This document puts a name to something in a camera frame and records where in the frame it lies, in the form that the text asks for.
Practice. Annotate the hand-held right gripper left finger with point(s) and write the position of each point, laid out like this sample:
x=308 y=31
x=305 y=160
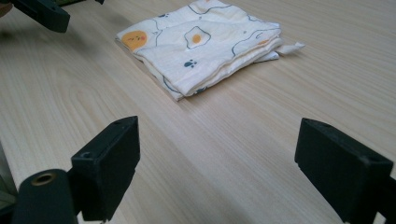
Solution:
x=106 y=174

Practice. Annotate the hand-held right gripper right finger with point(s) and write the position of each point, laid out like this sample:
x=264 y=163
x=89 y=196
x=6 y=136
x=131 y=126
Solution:
x=339 y=168

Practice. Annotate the white egg print cloth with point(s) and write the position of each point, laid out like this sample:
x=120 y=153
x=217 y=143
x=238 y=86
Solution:
x=199 y=46

